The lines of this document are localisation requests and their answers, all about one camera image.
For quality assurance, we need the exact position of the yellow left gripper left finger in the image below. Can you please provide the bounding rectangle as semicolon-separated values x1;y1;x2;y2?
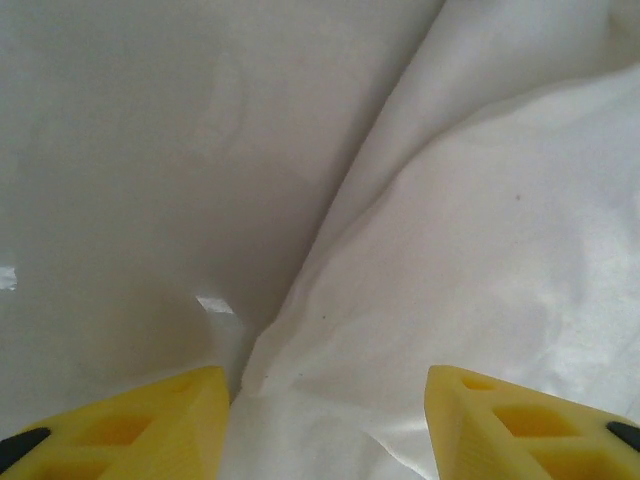
0;365;231;480

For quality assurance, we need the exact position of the white t-shirt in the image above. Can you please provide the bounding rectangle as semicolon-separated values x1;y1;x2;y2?
227;0;640;480

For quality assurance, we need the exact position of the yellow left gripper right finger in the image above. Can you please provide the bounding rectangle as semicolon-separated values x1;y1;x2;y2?
424;364;640;480

